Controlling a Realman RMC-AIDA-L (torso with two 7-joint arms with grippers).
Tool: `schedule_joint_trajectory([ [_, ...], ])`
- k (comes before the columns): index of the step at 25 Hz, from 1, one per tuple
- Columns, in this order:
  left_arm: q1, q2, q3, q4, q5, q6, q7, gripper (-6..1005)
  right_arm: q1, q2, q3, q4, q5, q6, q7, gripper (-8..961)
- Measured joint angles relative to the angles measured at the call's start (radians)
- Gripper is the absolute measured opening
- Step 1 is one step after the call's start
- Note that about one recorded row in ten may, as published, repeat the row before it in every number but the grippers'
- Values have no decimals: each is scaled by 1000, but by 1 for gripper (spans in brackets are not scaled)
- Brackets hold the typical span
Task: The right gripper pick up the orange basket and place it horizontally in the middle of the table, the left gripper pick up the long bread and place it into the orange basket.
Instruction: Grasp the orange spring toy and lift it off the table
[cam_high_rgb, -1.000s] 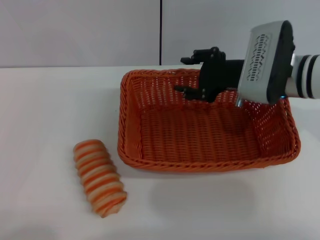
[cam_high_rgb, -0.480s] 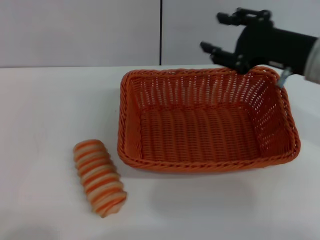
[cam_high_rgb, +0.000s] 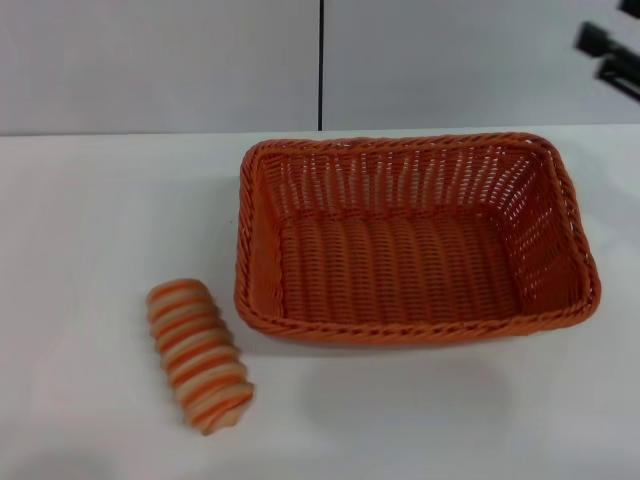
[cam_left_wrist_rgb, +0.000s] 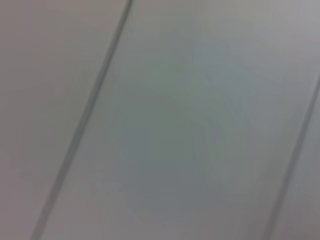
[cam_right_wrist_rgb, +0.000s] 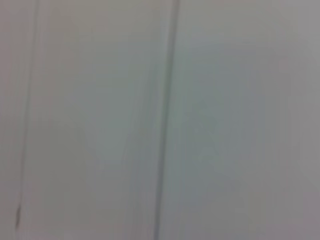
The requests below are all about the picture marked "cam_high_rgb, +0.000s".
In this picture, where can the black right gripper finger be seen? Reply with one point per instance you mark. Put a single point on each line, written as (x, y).
(617, 75)
(597, 36)

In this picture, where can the orange woven rectangular basket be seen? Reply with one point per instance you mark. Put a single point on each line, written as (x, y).
(400, 320)

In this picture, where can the orange cream striped bread roll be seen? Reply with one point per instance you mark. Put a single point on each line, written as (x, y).
(200, 355)

